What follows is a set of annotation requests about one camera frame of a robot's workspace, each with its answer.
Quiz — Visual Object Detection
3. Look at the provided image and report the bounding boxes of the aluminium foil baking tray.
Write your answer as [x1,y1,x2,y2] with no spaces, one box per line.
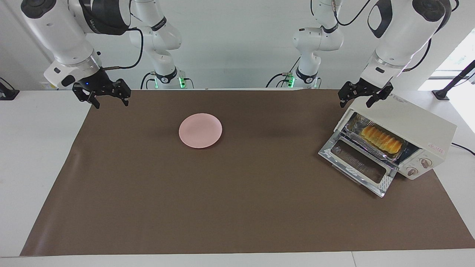
[344,113,407,161]

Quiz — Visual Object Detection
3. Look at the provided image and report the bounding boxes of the golden ridged bread loaf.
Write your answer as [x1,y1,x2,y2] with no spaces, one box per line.
[361,125,403,154]

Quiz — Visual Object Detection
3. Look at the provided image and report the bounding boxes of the cream toaster oven body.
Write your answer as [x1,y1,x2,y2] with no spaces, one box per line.
[334,93,458,181]

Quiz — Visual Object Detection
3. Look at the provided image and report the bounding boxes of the glass oven door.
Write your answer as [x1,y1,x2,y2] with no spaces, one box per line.
[318,131,399,198]

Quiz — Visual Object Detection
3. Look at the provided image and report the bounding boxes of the pink round plate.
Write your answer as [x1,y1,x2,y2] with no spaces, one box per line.
[179,113,223,149]

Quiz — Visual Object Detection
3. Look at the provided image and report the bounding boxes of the black desk stand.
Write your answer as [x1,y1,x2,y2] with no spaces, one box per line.
[432,59,475,101]

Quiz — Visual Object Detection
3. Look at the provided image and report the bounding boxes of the black table clamp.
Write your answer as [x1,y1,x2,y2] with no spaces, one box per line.
[0,77,20,101]

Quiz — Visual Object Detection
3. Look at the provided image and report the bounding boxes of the bright window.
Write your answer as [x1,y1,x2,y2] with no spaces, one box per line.
[419,28,475,92]

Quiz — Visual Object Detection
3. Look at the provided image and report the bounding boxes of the brown table mat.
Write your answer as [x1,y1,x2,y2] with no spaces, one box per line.
[20,89,475,257]

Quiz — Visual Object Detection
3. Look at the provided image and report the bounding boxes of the black right base cables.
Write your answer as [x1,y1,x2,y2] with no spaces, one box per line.
[140,71,194,90]

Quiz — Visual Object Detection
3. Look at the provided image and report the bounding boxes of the black base cables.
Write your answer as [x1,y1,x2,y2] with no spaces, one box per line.
[140,71,194,90]
[265,56,302,89]

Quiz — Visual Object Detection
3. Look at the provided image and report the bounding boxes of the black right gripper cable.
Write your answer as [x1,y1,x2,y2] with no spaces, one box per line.
[102,28,144,71]

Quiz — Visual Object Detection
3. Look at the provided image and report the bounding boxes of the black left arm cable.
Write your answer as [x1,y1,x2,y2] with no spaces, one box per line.
[332,0,372,27]

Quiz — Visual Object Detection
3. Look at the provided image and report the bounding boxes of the black left base cables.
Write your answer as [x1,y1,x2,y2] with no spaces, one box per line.
[265,56,302,89]

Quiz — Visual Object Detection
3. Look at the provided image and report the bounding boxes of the black oven power cord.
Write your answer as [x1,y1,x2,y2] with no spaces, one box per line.
[451,142,475,156]

